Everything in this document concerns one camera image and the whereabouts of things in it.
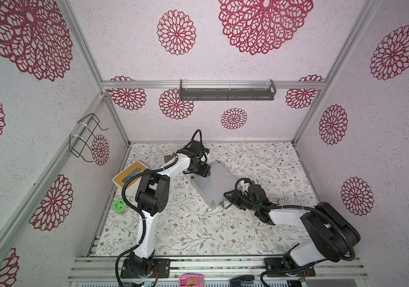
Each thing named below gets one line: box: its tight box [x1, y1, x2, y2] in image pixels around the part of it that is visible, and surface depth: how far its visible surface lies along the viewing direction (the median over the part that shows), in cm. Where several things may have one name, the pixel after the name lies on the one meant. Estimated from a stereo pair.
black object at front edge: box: [229, 275, 255, 287], surface depth 71 cm
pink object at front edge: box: [178, 273, 206, 287], surface depth 70 cm
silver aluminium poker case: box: [190, 160, 241, 210], surface depth 97 cm
